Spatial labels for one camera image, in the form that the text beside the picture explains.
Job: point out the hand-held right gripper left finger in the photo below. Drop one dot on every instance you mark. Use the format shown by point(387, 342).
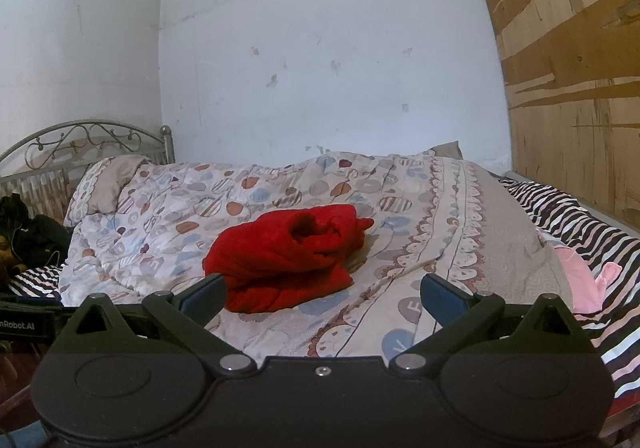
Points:
point(207, 295)

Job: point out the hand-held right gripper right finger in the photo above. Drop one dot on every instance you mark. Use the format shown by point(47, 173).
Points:
point(440, 298)

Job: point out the red knit sweater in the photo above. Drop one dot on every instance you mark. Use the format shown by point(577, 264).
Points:
point(280, 253)

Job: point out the patterned quilt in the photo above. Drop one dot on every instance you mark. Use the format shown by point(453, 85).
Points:
point(450, 238)

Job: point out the dark clothing pile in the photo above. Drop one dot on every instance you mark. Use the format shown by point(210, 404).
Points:
point(40, 238)

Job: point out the pink cloth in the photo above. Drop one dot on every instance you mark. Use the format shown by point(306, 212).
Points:
point(580, 278)

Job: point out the beige pillow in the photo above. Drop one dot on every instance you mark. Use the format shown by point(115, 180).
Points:
point(107, 188)

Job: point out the brown cushion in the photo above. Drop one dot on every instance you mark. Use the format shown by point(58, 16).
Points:
point(447, 150)

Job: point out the metal bed headboard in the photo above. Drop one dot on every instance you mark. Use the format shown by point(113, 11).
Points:
point(166, 147)

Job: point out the striped bedsheet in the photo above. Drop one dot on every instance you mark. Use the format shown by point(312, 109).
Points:
point(575, 223)

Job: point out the plywood panel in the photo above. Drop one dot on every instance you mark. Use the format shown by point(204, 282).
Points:
point(575, 52)

